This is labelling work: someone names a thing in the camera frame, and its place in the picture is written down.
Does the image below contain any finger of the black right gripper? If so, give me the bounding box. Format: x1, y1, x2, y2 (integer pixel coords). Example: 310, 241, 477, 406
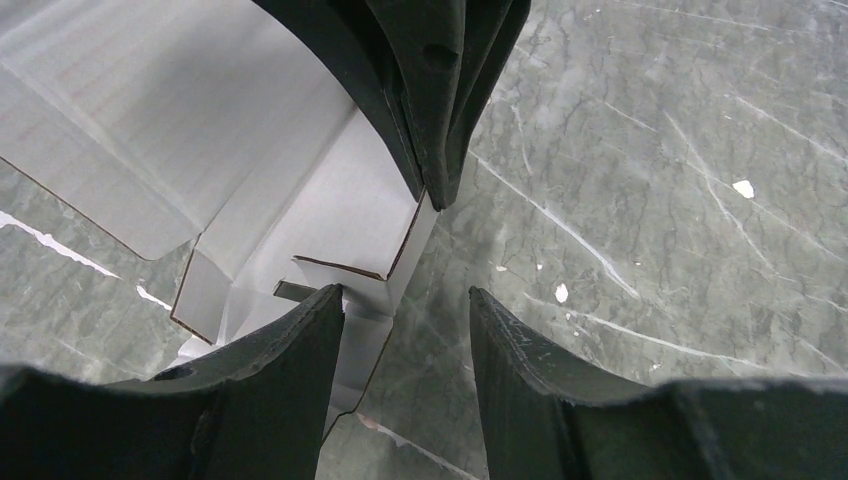
442, 0, 532, 207
258, 1, 465, 210

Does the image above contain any white cardboard box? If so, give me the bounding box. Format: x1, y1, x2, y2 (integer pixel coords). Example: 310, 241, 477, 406
1, 1, 437, 426

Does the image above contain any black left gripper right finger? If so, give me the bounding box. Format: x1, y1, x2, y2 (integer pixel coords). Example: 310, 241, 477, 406
469, 287, 847, 479

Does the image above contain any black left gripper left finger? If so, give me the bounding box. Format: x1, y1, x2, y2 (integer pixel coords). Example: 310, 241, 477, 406
1, 284, 345, 479

